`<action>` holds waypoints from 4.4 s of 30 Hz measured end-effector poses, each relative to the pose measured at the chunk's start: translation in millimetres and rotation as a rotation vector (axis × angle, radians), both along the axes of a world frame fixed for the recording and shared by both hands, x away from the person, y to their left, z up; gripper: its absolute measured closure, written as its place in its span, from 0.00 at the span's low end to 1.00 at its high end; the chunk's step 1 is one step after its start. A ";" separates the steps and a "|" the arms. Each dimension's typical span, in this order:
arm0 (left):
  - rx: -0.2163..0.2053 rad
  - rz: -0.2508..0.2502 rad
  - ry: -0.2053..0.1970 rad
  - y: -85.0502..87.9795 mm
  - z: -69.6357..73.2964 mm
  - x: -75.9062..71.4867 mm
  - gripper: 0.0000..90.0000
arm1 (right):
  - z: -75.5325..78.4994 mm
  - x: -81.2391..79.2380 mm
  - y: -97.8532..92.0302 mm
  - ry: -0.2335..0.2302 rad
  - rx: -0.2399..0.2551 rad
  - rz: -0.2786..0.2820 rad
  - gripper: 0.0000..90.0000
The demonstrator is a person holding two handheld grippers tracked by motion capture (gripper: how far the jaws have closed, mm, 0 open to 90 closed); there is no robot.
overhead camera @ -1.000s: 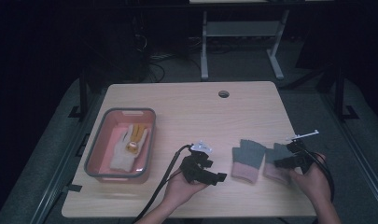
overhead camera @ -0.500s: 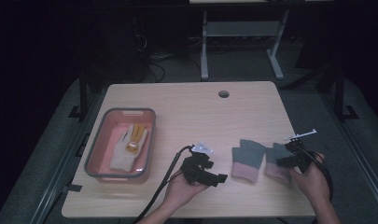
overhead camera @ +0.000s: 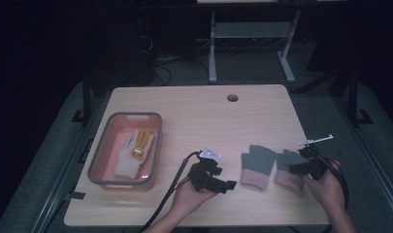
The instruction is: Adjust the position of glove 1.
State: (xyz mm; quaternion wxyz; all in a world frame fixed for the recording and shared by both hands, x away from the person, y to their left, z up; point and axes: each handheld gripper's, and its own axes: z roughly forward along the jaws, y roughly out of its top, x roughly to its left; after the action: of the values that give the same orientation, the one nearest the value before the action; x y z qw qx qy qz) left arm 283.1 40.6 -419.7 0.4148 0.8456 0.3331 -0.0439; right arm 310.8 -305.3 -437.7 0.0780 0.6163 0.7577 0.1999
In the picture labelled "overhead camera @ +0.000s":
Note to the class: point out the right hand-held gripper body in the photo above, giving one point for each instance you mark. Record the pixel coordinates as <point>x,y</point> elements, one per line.
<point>313,161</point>

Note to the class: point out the person's left hand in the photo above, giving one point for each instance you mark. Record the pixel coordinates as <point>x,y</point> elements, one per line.
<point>189,200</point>

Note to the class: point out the beige glove with animal patch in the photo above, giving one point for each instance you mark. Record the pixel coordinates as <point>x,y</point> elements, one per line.
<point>132,155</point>

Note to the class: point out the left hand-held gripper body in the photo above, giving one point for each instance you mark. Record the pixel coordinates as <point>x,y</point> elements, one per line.
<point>203,174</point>

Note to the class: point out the person's right hand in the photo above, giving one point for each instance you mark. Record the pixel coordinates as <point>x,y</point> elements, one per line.
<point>328,191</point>

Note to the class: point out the gray pink fingerless glove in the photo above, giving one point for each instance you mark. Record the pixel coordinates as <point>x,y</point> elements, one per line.
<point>257,161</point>
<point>288,176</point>

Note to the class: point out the black metal stand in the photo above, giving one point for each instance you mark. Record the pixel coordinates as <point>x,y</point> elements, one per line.
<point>86,97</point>
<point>354,97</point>

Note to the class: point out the gray metal desk frame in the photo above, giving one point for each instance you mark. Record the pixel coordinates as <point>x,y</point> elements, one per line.
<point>249,29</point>

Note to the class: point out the pink basin with gray rim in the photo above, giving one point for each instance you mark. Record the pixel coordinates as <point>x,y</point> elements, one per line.
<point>132,129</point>

